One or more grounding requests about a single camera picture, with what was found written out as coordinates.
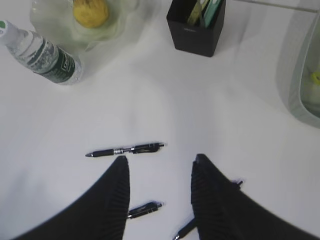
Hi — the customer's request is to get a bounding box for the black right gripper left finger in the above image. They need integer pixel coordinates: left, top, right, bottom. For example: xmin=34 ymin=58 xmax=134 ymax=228
xmin=17 ymin=156 xmax=130 ymax=240

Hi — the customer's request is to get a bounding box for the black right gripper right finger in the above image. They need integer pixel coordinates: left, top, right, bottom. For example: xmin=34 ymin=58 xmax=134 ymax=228
xmin=191 ymin=153 xmax=317 ymax=240

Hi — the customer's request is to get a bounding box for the black pen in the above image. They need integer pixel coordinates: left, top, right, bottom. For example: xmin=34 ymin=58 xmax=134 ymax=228
xmin=127 ymin=201 xmax=164 ymax=219
xmin=173 ymin=180 xmax=244 ymax=240
xmin=85 ymin=142 xmax=166 ymax=158

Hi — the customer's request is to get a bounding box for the yellow white waste paper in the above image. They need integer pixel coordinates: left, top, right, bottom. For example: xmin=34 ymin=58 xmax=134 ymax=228
xmin=309 ymin=71 xmax=320 ymax=85

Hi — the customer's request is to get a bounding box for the clear plastic water bottle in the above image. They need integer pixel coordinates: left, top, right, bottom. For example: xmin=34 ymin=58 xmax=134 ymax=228
xmin=0 ymin=20 xmax=82 ymax=85

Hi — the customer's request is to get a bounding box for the yellow pear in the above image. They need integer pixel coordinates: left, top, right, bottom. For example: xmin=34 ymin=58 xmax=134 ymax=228
xmin=72 ymin=0 xmax=110 ymax=29

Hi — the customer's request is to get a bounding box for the mint green pen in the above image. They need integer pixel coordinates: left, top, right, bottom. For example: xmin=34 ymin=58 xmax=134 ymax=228
xmin=202 ymin=0 xmax=222 ymax=28

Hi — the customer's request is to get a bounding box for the yellow utility knife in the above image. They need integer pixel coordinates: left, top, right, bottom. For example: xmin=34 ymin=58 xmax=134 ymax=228
xmin=187 ymin=0 xmax=208 ymax=26

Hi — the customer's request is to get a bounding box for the green woven plastic basket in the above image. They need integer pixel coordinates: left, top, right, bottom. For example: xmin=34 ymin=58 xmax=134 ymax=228
xmin=276 ymin=10 xmax=320 ymax=129

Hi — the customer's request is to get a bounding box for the black square pen holder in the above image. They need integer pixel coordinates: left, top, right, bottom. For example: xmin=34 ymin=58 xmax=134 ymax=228
xmin=166 ymin=0 xmax=226 ymax=57

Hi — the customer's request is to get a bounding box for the green wavy glass plate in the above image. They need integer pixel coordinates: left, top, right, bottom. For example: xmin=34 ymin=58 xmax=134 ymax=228
xmin=29 ymin=0 xmax=139 ymax=53

